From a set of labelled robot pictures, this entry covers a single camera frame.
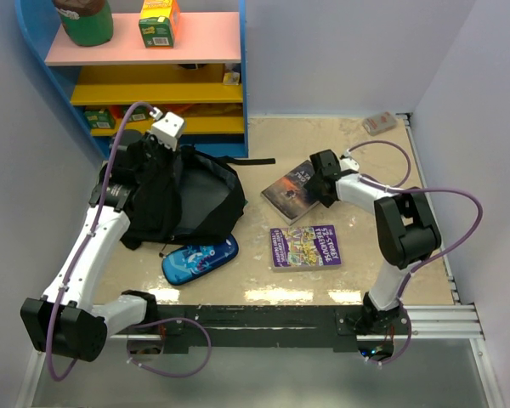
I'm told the black student backpack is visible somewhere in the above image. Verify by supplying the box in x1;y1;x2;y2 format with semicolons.
89;146;275;250

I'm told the orange snack packet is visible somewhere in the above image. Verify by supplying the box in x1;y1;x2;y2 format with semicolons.
164;104;194;116

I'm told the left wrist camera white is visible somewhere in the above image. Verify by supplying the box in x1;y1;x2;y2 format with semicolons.
150;108;185;151

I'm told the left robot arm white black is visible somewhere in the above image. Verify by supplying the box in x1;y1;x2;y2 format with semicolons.
20;127;179;362

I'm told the A Tale of Two Cities book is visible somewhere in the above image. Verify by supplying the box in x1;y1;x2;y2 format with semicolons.
261;160;319;225

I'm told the green brown bag on shelf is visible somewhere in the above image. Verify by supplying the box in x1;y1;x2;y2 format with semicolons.
53;0;114;47

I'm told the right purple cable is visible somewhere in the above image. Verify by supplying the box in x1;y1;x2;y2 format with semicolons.
347;139;485;366

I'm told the purple cable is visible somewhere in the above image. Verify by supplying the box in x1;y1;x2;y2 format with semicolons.
46;100;213;382
347;139;485;366

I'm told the blue dinosaur pencil case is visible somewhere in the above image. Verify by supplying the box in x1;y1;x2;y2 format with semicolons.
161;235;239;286

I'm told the purple 52-Storey Treehouse book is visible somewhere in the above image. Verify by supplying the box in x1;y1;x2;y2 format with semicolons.
269;224;343;271

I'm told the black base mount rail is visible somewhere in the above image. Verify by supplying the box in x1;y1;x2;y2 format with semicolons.
120;304;408;354

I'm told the grey red packet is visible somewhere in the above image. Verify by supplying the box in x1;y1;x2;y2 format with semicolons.
361;111;398;136

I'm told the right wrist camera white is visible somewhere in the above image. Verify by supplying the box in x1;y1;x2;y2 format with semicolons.
339;151;360;173

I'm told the small yellow white box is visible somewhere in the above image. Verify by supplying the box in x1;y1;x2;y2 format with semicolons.
222;71;241;86

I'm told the green small box left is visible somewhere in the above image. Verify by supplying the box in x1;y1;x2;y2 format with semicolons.
83;106;116;129

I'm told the blue shelf unit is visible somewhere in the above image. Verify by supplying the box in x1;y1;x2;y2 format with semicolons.
14;1;249;157

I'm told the green small box right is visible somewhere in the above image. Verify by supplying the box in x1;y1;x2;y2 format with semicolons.
120;105;151;122

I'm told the green small box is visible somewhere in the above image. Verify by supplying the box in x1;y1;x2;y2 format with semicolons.
83;106;116;129
120;105;151;122

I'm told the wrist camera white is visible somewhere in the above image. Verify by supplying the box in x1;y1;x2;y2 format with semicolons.
339;151;360;173
150;108;185;151

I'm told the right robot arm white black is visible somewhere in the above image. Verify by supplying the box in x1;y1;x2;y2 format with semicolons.
305;150;441;334

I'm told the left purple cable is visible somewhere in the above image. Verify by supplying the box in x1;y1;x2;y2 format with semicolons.
46;100;213;382

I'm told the yellow green box on shelf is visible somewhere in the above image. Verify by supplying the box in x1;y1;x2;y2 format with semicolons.
139;0;180;48

